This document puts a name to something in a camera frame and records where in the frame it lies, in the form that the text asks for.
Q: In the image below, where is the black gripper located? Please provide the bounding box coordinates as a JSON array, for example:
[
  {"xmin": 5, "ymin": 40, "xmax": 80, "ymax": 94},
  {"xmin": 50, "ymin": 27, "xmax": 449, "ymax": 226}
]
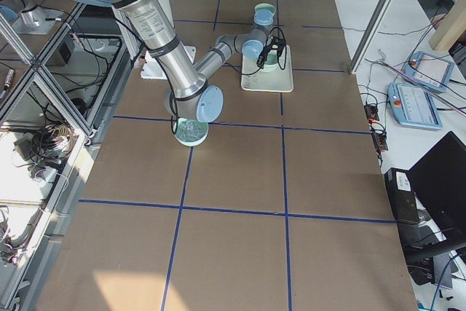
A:
[{"xmin": 256, "ymin": 36, "xmax": 286, "ymax": 68}]

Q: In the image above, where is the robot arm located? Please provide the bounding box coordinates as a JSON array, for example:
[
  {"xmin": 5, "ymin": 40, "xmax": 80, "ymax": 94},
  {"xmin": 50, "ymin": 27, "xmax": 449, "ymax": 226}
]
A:
[{"xmin": 73, "ymin": 0, "xmax": 286, "ymax": 122}]

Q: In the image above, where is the cream bear print tray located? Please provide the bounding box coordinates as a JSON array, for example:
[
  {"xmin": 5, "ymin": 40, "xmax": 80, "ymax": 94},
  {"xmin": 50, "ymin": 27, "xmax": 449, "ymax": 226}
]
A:
[{"xmin": 240, "ymin": 45, "xmax": 293, "ymax": 92}]

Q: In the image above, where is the green bowl with ice cubes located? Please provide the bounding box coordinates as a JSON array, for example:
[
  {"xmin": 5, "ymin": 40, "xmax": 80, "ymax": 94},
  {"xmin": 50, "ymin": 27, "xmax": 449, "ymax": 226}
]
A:
[{"xmin": 173, "ymin": 118, "xmax": 209, "ymax": 147}]

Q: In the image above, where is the near blue teach pendant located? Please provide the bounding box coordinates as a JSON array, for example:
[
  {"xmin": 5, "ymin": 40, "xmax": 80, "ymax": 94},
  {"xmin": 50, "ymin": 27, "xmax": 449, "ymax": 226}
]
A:
[{"xmin": 387, "ymin": 83, "xmax": 443, "ymax": 130}]

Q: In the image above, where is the blue teach pendant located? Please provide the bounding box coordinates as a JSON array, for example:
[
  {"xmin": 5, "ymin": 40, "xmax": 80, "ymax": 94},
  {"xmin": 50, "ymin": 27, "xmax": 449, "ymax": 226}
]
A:
[
  {"xmin": 403, "ymin": 51, "xmax": 454, "ymax": 92},
  {"xmin": 387, "ymin": 83, "xmax": 443, "ymax": 130}
]

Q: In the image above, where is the far blue teach pendant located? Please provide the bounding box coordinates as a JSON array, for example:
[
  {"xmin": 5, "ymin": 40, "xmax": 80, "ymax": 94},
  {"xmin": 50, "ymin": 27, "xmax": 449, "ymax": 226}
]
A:
[{"xmin": 403, "ymin": 51, "xmax": 454, "ymax": 92}]

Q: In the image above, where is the black box device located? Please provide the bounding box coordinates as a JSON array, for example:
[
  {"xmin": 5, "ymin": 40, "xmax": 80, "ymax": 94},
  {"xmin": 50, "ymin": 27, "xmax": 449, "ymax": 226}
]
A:
[{"xmin": 384, "ymin": 168, "xmax": 419, "ymax": 225}]

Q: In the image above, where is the black laptop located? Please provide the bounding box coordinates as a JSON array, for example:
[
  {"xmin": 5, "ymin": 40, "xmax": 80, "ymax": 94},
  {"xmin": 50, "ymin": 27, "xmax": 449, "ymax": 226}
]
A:
[{"xmin": 405, "ymin": 131, "xmax": 465, "ymax": 263}]

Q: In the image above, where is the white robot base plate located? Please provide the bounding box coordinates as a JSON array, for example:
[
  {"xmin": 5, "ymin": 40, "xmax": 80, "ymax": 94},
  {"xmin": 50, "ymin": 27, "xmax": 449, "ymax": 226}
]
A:
[{"xmin": 140, "ymin": 45, "xmax": 197, "ymax": 81}]

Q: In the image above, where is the aluminium frame post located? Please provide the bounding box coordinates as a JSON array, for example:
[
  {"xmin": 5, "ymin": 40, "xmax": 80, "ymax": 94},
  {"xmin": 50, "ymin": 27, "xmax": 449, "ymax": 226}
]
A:
[{"xmin": 349, "ymin": 0, "xmax": 393, "ymax": 74}]

